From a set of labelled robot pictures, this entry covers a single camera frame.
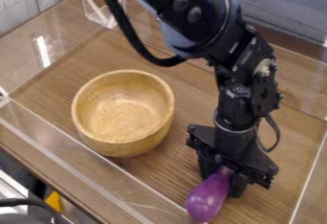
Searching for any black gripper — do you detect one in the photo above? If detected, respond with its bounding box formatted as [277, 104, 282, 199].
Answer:
[186, 119, 280, 198]

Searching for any purple toy eggplant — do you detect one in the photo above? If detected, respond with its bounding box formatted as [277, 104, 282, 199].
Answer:
[185, 167, 233, 223]

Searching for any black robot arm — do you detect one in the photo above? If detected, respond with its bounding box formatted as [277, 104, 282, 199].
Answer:
[104, 0, 282, 198]

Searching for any brown wooden bowl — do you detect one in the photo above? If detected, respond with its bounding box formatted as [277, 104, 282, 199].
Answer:
[72, 69, 174, 158]

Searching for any yellow black device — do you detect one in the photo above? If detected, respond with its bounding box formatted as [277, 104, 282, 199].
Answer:
[26, 190, 73, 224]

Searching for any clear acrylic tray wall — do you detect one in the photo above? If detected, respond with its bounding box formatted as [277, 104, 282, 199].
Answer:
[0, 0, 327, 224]

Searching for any black cable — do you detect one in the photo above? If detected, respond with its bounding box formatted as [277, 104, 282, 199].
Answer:
[0, 198, 62, 224]

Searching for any clear acrylic corner bracket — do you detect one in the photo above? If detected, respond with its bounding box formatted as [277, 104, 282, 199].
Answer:
[81, 0, 117, 30]

